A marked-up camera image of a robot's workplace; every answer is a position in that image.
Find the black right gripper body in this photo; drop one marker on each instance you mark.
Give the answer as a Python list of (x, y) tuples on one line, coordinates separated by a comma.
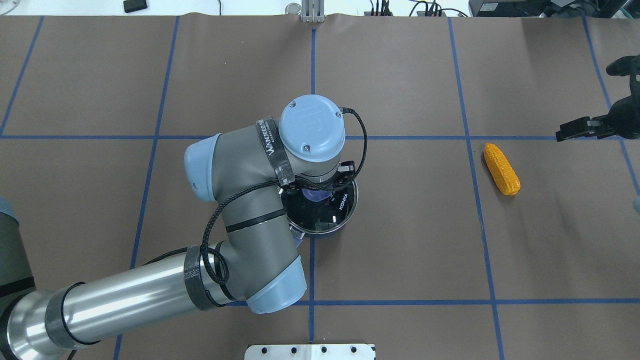
[(626, 117)]

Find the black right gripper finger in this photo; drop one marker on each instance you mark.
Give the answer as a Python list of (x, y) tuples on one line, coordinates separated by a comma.
[(583, 127)]

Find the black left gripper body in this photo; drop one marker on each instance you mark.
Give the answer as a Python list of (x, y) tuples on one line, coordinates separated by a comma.
[(346, 172)]

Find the small black sensor pad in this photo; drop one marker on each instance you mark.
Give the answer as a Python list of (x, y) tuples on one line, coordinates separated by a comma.
[(130, 6)]

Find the glass lid blue knob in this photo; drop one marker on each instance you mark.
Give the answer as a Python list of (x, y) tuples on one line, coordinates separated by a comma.
[(325, 210)]

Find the aluminium frame post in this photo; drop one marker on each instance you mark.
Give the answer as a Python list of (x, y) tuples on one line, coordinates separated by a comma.
[(312, 11)]

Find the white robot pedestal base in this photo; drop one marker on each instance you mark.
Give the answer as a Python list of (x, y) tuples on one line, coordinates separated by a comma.
[(333, 351)]

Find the yellow corn cob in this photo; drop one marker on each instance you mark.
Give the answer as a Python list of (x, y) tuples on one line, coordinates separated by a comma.
[(503, 174)]

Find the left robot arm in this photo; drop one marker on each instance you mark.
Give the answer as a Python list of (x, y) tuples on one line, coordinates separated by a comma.
[(246, 253)]

